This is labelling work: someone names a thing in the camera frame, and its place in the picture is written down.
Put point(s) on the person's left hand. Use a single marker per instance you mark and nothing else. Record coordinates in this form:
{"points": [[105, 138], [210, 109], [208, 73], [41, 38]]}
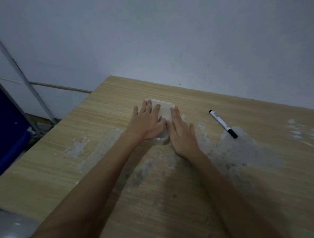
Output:
{"points": [[144, 125]]}

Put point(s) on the person's right hand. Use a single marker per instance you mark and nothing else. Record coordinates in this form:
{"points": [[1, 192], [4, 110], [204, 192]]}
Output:
{"points": [[182, 139]]}

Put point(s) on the person's left thumb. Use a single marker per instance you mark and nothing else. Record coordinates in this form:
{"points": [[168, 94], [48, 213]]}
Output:
{"points": [[160, 126]]}

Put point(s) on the person's right thumb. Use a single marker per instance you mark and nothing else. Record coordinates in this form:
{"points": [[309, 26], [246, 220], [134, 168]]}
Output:
{"points": [[168, 128]]}

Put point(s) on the person's left middle finger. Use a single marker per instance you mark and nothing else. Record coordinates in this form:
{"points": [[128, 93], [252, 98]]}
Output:
{"points": [[149, 106]]}

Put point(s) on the person's right little finger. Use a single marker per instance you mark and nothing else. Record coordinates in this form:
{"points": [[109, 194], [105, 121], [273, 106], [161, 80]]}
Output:
{"points": [[192, 128]]}

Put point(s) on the person's left little finger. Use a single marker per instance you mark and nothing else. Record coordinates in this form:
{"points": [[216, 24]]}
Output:
{"points": [[135, 111]]}

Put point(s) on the clear plastic lidded container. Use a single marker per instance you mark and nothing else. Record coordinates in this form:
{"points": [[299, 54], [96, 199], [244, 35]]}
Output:
{"points": [[164, 110]]}

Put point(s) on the person's right forearm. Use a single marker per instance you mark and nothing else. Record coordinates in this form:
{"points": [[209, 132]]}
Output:
{"points": [[228, 196]]}

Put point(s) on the person's left forearm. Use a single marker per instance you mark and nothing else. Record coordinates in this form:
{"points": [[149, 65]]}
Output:
{"points": [[95, 186]]}

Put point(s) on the white marker with black cap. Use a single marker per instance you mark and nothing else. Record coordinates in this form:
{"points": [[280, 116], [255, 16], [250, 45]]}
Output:
{"points": [[222, 123]]}

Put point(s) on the silver metal pole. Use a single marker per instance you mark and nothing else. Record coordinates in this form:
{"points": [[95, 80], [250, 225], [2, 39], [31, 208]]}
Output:
{"points": [[27, 82]]}

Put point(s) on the grey rounded object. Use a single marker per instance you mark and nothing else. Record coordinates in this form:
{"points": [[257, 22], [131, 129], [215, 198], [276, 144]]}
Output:
{"points": [[14, 224]]}

